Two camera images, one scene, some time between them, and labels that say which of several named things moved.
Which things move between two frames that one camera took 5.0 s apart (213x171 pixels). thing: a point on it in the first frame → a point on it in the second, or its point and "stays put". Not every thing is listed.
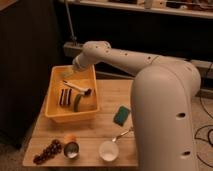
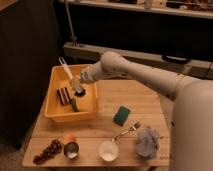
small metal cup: [71, 149] stays put
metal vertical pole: [70, 22] stays put
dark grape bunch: [50, 151] stays put
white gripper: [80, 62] → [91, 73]
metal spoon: [119, 135] stays put
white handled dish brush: [84, 91] → [78, 91]
